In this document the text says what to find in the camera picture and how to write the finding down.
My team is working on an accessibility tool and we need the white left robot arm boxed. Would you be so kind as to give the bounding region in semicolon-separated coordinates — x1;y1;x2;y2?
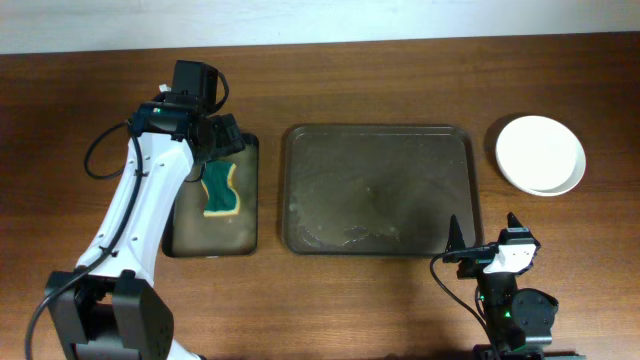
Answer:
24;60;245;359

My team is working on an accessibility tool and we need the white deep plate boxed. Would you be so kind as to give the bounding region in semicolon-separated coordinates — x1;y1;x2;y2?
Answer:
495;115;587;177

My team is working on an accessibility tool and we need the white plate with yellow stain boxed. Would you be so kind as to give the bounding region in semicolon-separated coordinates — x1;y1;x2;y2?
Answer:
503;169;584;197

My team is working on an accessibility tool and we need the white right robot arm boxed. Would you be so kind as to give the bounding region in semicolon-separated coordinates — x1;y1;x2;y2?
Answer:
430;213;581;359

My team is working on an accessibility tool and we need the small black water tray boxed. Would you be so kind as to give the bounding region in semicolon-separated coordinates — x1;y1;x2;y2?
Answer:
161;133;259;258

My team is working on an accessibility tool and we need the green and yellow sponge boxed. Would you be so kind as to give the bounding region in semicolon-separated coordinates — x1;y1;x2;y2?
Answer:
201;161;240;217

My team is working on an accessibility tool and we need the large dark serving tray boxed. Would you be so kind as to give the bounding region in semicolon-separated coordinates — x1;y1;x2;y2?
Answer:
281;124;484;257

